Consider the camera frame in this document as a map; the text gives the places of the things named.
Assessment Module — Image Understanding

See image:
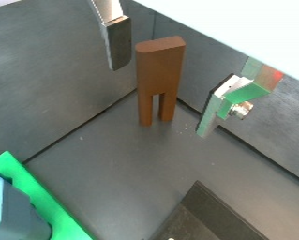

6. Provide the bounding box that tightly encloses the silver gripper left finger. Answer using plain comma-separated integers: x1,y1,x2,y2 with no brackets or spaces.
88,0,131,71

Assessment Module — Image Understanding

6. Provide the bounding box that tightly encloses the brown two-legged block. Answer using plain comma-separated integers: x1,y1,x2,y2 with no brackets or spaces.
135,36,186,126

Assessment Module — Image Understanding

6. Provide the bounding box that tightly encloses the green shape sorter board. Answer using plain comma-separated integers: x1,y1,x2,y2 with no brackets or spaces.
0,151,96,240

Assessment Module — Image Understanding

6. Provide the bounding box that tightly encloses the black curved holder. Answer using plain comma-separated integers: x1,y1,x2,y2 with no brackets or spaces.
150,181,269,240

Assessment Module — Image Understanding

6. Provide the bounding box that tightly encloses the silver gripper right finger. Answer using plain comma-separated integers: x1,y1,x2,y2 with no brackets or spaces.
195,57,285,138

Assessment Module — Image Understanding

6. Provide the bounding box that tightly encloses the light blue pentagon block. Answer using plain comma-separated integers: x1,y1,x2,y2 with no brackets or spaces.
0,177,52,240

